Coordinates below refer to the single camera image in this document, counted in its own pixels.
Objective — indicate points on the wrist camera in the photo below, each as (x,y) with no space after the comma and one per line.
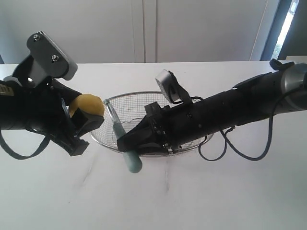
(46,60)
(171,87)

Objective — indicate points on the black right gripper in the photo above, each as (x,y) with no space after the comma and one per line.
(163,130)

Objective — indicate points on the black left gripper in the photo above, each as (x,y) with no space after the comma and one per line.
(47,105)

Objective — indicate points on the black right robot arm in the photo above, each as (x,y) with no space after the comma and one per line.
(281,91)

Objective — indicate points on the white side table corner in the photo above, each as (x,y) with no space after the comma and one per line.
(297,59)

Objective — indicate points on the oval wire mesh basket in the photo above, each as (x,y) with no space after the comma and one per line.
(130,110)

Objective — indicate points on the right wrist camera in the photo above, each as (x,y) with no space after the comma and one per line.
(171,87)

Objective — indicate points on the white cabinet doors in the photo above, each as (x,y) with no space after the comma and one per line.
(127,31)

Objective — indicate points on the yellow lemon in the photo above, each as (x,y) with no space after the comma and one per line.
(88,103)

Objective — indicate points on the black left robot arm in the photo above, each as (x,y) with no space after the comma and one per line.
(13,113)

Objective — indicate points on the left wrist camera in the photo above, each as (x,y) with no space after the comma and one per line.
(46,60)

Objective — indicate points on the window with dark frame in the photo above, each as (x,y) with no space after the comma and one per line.
(288,31)

